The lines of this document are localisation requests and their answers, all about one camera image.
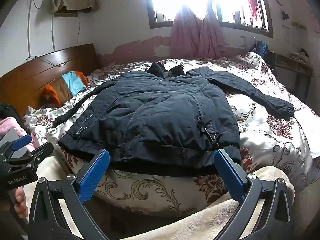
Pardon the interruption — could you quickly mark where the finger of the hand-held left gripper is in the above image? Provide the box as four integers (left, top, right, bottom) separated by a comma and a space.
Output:
0, 134, 32, 155
4, 142, 54, 170

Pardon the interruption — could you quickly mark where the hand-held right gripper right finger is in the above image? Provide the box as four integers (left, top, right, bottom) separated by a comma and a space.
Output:
214, 149, 294, 240

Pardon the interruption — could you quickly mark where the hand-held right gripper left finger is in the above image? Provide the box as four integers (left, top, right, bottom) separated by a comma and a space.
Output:
28, 149, 110, 240

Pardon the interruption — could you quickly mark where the dark navy padded jacket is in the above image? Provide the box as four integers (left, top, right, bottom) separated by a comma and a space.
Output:
52, 61, 295, 174

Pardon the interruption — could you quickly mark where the person's left hand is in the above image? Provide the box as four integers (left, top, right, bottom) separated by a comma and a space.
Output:
14, 187, 29, 219

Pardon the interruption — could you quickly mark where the pink fluffy cloth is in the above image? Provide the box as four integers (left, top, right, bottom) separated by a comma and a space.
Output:
0, 119, 38, 150

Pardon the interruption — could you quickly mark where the dark cloth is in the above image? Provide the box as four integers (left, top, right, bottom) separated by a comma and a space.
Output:
0, 102, 24, 130

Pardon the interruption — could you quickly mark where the cream fleece blanket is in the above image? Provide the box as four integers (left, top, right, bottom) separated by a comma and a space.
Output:
15, 155, 320, 240

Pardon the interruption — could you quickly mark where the floral bedspread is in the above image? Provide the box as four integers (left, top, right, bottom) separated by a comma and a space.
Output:
22, 51, 320, 218

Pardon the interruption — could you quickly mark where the wooden headboard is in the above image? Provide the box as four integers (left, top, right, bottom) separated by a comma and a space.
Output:
0, 43, 100, 118

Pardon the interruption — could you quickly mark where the orange blue brown pillow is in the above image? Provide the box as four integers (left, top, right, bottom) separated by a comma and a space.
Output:
41, 71, 89, 107

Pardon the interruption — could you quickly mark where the wooden side table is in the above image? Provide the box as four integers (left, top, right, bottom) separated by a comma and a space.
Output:
269, 51, 314, 103

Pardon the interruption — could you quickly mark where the blue bag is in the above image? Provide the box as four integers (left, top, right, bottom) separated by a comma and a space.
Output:
255, 40, 269, 57

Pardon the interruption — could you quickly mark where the pink curtain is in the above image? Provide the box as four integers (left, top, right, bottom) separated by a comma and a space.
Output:
171, 2, 225, 59

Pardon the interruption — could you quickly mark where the red hanging garment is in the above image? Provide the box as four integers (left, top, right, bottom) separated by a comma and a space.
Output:
245, 0, 261, 27

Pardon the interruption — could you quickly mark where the white wall cable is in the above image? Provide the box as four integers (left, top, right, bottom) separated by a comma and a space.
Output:
51, 12, 56, 53
27, 0, 35, 58

